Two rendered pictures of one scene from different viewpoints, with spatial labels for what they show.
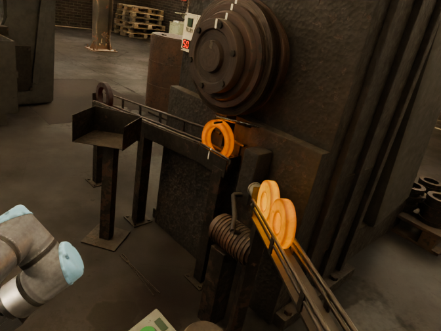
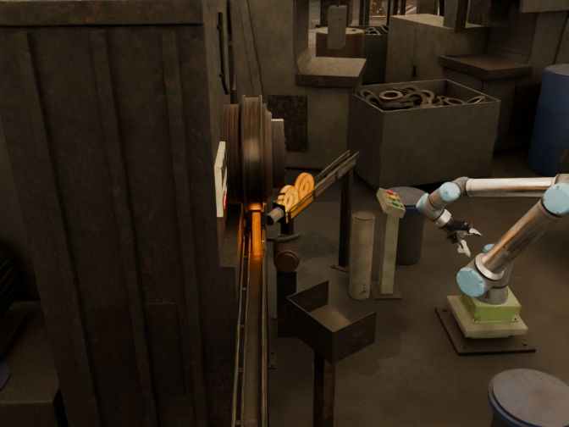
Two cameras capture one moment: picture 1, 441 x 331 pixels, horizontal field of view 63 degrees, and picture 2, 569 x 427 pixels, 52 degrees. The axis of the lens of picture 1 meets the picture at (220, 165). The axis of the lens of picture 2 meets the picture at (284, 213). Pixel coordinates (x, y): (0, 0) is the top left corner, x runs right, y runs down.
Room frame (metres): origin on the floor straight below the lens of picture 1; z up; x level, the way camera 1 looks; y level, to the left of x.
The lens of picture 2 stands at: (3.00, 1.72, 1.91)
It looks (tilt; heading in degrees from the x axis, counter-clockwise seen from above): 25 degrees down; 226
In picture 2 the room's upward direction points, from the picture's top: straight up
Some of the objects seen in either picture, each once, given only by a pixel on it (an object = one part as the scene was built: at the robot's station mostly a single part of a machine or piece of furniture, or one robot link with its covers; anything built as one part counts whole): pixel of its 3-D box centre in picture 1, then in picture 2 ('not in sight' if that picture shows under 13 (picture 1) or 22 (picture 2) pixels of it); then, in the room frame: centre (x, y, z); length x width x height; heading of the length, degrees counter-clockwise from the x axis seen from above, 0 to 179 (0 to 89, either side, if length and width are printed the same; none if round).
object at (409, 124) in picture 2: not in sight; (414, 135); (-1.08, -0.89, 0.39); 1.03 x 0.83 x 0.77; 152
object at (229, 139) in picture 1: (217, 140); (256, 233); (1.53, 0.03, 0.75); 0.18 x 0.03 x 0.18; 48
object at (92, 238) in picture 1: (105, 180); (328, 381); (1.67, 0.59, 0.36); 0.26 x 0.20 x 0.72; 82
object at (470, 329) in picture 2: not in sight; (485, 314); (0.47, 0.64, 0.10); 0.32 x 0.32 x 0.04; 49
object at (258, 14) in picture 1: (231, 58); (254, 153); (1.52, 0.04, 1.12); 0.47 x 0.06 x 0.47; 47
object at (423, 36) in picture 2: not in sight; (430, 73); (-2.60, -1.73, 0.55); 1.10 x 0.53 x 1.10; 67
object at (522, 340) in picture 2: not in sight; (483, 324); (0.47, 0.64, 0.04); 0.40 x 0.40 x 0.08; 49
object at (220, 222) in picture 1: (226, 278); (286, 286); (1.20, -0.12, 0.27); 0.22 x 0.13 x 0.53; 47
